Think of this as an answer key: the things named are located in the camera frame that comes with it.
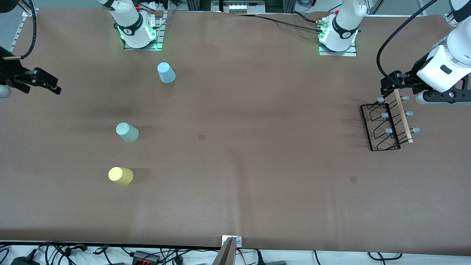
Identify black wire cup holder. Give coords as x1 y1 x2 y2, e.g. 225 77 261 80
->
361 88 420 152

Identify pale green plastic cup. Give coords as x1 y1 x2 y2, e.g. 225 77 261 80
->
116 122 139 143

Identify yellow plastic cup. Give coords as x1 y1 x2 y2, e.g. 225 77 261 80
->
108 167 134 186

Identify light blue plastic cup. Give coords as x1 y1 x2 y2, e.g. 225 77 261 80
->
157 62 176 84

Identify white power strip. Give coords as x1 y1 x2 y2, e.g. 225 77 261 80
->
223 1 265 14

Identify black orange connector box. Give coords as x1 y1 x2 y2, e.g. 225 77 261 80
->
132 250 161 264

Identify grey slanted metal bar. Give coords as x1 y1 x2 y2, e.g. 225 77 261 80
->
212 237 238 265

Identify aluminium side rail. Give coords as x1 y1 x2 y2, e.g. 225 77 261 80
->
8 8 39 53

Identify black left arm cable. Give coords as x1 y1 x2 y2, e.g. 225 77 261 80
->
376 0 439 89

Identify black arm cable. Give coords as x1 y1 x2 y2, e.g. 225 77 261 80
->
376 0 439 89
3 0 38 60

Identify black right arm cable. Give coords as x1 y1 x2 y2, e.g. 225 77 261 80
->
3 0 38 60

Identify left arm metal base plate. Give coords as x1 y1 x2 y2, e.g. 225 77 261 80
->
319 40 358 57

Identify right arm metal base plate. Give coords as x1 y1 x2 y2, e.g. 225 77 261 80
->
123 11 165 51

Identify black braided cable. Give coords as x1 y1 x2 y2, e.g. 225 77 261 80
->
235 13 325 35

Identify black looped floor cable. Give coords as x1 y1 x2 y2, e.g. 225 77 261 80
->
368 252 402 261

